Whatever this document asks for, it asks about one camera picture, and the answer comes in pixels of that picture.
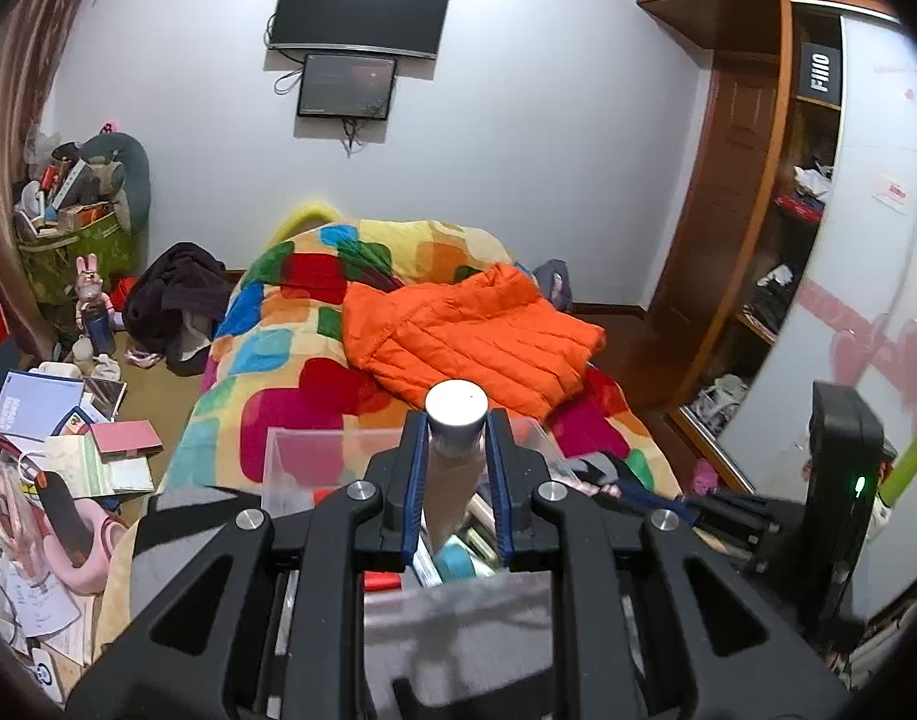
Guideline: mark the white sliding door pink print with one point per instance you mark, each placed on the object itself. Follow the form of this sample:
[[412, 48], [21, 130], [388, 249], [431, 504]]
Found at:
[[863, 277]]

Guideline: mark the pale green tube white cap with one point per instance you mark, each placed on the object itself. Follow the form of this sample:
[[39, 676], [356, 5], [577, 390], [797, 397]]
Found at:
[[908, 465]]

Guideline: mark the green box with clutter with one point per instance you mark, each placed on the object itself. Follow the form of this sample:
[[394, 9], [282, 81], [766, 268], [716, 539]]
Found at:
[[53, 262]]

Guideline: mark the yellow pillow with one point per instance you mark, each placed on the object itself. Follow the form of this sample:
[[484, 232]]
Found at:
[[308, 210]]

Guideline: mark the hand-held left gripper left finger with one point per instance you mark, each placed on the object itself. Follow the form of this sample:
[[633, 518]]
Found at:
[[410, 487]]

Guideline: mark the white cloth on shelf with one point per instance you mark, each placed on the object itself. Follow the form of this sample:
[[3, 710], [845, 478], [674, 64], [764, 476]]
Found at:
[[812, 181]]

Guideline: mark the beige tube with silver cap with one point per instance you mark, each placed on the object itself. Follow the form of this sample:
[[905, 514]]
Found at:
[[456, 409]]

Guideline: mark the wooden wardrobe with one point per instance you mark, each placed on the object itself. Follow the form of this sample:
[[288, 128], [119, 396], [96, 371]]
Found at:
[[736, 127]]

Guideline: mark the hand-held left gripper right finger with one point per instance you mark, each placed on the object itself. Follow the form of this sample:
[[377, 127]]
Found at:
[[501, 487]]

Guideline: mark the dark maroon clothing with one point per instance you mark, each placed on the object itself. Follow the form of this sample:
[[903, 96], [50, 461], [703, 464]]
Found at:
[[173, 277]]

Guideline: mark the black wall television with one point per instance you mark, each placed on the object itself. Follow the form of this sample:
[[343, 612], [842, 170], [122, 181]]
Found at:
[[361, 11]]

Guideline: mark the colourful patchwork quilt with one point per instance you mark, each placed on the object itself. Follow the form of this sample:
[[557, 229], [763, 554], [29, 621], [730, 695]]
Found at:
[[278, 360]]

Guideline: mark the pink plastic object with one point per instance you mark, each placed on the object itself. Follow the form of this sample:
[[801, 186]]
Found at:
[[91, 574]]

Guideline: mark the grey garment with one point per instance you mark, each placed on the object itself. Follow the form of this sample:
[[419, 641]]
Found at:
[[552, 281]]

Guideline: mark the orange down jacket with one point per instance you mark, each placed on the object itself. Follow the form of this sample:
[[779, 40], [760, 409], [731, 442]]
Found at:
[[466, 330]]

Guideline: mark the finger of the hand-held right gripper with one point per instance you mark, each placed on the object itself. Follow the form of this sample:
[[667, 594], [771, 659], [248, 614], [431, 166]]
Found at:
[[725, 508], [736, 547]]

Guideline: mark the black box white lettering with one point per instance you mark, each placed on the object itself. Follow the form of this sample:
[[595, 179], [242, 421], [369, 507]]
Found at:
[[818, 71]]

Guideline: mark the black clothing on shelf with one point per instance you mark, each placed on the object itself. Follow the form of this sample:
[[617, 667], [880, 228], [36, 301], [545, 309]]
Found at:
[[775, 289]]

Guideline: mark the pink notebook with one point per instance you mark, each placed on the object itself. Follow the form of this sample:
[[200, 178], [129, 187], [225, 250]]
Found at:
[[125, 439]]

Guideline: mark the red flat box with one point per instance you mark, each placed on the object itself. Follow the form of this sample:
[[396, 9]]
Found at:
[[382, 582]]

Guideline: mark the brown curtain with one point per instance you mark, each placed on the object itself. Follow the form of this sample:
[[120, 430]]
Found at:
[[16, 127]]

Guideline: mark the pale green book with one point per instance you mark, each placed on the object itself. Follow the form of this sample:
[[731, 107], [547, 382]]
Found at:
[[83, 465]]

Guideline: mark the dark blue garment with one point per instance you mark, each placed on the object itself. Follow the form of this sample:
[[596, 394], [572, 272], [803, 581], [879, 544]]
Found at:
[[638, 491]]

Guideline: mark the clear plastic storage bin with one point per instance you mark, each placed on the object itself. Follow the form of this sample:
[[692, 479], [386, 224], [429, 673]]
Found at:
[[301, 457]]

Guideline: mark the loose white papers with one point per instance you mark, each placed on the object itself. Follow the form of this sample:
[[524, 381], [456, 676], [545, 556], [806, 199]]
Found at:
[[31, 607]]

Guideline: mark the dark tablet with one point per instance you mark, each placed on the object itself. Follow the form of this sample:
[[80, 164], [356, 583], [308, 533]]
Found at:
[[106, 397]]

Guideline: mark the pink bunny toy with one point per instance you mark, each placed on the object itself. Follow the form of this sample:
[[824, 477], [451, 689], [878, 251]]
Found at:
[[91, 285]]

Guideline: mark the teal tape roll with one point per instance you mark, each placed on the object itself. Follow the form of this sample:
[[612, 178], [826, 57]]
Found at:
[[458, 562]]

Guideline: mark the pink slipper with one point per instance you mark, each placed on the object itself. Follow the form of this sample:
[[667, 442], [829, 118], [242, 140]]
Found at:
[[704, 476]]

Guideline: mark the grey blanket with black trim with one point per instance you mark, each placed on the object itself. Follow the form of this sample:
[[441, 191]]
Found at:
[[458, 630]]

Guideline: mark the white shoes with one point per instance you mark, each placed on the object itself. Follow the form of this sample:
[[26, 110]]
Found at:
[[721, 399]]

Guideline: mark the small wall monitor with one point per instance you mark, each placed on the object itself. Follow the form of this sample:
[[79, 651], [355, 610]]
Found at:
[[346, 86]]

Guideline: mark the red box on shelf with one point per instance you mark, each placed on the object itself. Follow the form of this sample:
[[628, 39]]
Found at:
[[797, 208]]

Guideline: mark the black oblong object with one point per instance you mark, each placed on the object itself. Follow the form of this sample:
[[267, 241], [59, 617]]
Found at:
[[68, 517]]

